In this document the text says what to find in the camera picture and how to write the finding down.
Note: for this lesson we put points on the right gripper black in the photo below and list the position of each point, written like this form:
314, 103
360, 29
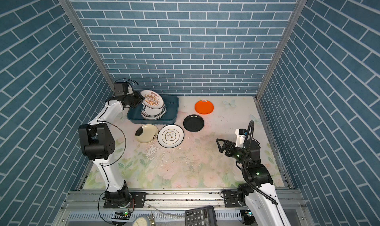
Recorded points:
231, 144

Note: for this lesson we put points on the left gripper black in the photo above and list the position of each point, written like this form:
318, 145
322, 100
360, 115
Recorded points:
139, 97

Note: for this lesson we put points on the white plate orange sunburst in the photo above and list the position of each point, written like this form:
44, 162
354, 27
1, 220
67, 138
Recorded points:
152, 99

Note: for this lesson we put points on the green rim plate white lettering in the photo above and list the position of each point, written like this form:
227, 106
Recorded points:
148, 113

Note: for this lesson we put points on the orange small plate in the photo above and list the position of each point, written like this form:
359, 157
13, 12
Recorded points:
204, 107

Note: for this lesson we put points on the white plate cloud emblem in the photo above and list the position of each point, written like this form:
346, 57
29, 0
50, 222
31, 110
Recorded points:
170, 136

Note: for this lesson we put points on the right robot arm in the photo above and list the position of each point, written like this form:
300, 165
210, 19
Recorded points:
258, 193

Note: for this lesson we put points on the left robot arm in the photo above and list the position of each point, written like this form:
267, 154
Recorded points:
98, 144

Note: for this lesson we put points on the teal plastic bin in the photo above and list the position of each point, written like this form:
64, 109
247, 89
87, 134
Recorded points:
172, 105

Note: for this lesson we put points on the black small plate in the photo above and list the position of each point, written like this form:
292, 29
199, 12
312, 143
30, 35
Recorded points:
193, 123

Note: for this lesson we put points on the cream plate black patch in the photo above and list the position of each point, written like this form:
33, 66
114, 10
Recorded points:
146, 133

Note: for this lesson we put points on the black calculator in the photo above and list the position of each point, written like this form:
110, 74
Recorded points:
204, 216

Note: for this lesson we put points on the green circuit board right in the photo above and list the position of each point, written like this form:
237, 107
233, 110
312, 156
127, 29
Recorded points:
247, 217

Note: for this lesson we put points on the green circuit board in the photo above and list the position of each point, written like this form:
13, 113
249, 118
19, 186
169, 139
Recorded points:
121, 217
247, 217

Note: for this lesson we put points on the round white clock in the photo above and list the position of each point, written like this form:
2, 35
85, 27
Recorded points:
143, 220

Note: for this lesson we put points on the green circuit board left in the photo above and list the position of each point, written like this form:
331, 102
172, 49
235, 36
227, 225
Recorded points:
121, 217

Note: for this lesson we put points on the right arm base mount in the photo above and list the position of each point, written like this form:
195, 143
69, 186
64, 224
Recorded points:
232, 199

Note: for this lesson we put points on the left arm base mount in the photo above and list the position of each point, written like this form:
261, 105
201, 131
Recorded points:
133, 200

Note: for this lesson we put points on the aluminium rail frame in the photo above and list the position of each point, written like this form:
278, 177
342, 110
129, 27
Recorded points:
166, 206

